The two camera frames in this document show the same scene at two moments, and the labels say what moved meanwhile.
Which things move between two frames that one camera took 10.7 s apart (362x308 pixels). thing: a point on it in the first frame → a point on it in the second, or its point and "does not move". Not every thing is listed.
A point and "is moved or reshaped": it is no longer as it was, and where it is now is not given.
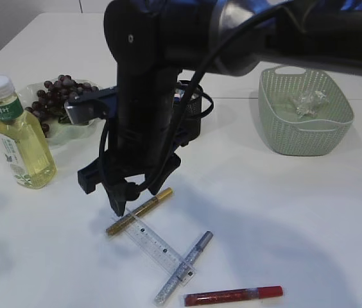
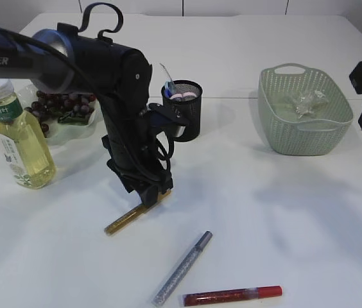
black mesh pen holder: (191, 97) does not move
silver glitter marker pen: (184, 267) does not move
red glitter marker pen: (205, 298) does not move
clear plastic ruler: (142, 230) is moved or reshaped
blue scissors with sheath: (178, 95) is moved or reshaped
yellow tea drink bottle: (22, 138) does not move
